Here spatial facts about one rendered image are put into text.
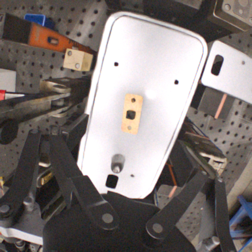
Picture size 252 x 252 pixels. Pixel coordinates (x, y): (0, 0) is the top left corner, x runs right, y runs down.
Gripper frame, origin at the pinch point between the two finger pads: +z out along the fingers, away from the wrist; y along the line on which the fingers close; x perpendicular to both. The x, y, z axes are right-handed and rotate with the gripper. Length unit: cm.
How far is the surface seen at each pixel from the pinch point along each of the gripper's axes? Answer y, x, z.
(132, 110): -0.3, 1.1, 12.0
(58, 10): -40, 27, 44
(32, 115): -14.8, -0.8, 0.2
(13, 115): -15.6, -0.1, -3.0
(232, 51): 16.8, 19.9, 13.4
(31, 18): -48, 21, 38
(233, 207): 181, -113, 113
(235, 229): 195, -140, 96
